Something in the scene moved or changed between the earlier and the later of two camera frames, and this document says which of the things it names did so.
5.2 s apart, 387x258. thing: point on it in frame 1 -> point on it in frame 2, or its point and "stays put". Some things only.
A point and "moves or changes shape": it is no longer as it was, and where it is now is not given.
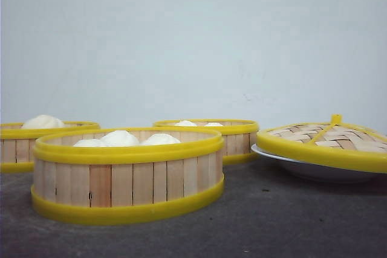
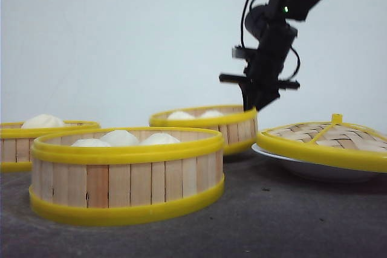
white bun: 119,138 stays put
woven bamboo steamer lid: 334,143 stays put
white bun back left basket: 43,121 stays put
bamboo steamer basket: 238,137 moves or changes shape
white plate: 325,171 stays put
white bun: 213,124 -> 212,113
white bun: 161,139 stays put
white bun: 185,123 -> 180,115
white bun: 90,143 stays put
